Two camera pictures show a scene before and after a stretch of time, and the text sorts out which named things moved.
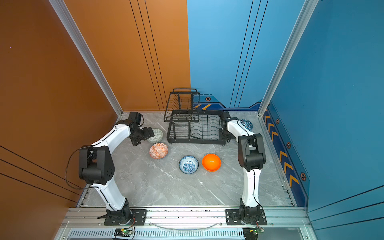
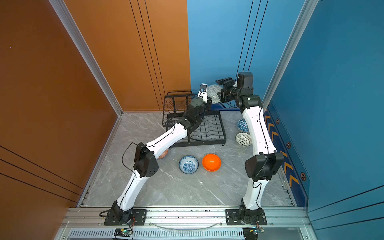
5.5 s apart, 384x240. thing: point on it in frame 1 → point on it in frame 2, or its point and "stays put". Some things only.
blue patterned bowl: [188, 164] stays put
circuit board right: [252, 233] stays put
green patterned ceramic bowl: [157, 137] → [212, 92]
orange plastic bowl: [211, 162] stays put
